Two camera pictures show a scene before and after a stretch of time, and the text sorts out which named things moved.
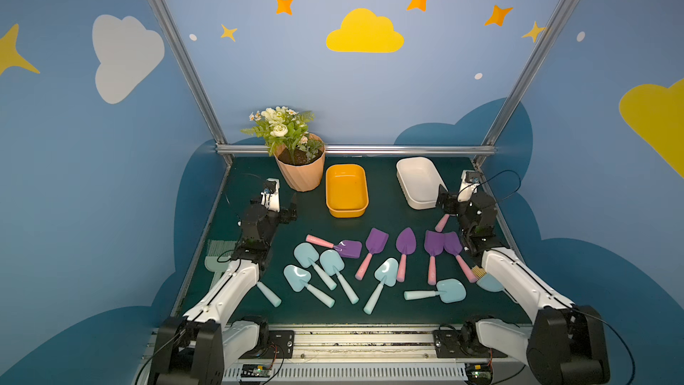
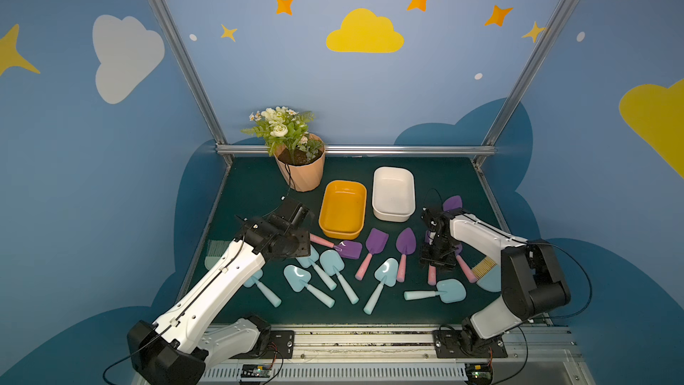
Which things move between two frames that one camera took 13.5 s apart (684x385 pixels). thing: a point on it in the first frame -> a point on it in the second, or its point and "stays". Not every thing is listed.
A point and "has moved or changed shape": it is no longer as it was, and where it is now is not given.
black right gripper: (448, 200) -> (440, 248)
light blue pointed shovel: (298, 279) stays
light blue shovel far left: (275, 301) stays
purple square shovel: (434, 244) stays
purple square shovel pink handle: (375, 243) stays
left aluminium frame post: (183, 54) stays
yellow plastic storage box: (346, 191) has moved or changed shape
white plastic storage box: (419, 180) -> (393, 193)
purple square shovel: (452, 245) stays
